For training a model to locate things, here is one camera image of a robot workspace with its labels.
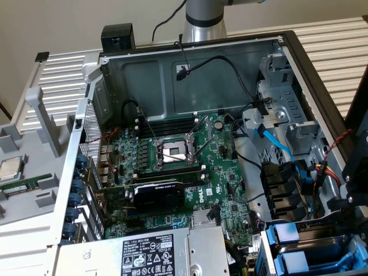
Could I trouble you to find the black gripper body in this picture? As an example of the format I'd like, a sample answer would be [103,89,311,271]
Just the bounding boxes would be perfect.
[355,122,368,164]

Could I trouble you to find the red yellow black power wire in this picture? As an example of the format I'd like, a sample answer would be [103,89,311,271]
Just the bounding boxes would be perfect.
[312,161,343,202]

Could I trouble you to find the hard disk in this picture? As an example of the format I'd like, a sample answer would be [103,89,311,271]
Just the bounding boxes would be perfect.
[264,220,363,254]

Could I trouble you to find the blue disk carrier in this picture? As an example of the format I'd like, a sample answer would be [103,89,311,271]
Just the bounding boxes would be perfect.
[273,250,368,276]

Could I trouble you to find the dark object beside case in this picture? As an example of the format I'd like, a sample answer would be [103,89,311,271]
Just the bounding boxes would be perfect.
[344,66,368,133]

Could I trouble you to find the black plastic fin shroud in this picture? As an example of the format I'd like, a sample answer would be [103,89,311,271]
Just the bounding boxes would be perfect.
[260,160,307,222]

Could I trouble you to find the green Dell motherboard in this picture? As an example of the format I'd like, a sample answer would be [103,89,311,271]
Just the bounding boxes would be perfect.
[97,112,264,259]

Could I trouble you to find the CPU socket cover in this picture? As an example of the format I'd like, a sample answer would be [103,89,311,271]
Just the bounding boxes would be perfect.
[186,114,213,143]

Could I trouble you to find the silver chipset heat sink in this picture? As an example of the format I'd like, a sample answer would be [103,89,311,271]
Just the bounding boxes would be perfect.
[191,209,222,229]

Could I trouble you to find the grey power supply unit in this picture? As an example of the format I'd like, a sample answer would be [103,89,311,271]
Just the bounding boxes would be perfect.
[56,225,231,276]

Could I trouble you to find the CPU socket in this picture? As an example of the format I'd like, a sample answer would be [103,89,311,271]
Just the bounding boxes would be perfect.
[152,135,202,173]

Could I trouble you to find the black graphics card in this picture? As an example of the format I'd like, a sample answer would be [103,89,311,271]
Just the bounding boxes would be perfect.
[96,178,186,214]

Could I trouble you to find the open Dell PC case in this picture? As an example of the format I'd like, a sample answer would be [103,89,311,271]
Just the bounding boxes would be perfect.
[45,30,368,276]

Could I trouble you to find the black box behind case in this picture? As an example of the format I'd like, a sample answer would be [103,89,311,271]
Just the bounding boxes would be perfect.
[101,23,136,52]

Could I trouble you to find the grey parts rack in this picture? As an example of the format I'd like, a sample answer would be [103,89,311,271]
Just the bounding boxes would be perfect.
[0,86,81,228]

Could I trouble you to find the green RAM stick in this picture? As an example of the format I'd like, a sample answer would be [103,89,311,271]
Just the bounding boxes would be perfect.
[0,174,53,197]

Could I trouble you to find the silver CPU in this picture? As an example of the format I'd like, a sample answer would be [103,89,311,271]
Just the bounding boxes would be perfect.
[0,158,26,182]

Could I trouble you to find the red black twisted wire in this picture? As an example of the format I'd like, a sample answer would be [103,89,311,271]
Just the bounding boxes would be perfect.
[323,129,353,162]

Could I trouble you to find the blue SATA wire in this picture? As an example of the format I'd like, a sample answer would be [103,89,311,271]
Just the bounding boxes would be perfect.
[254,122,314,188]

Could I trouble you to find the sleeved power supply wire bundle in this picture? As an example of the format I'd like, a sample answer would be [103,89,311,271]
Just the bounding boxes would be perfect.
[224,237,259,276]

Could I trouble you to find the black plug wire on board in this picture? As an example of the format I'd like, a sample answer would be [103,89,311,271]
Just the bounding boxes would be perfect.
[207,204,221,225]

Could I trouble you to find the black wire with connector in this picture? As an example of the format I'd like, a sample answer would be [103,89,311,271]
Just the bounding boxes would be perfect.
[174,54,273,116]

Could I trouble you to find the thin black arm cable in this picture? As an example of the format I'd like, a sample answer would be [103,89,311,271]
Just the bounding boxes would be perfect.
[151,0,187,44]

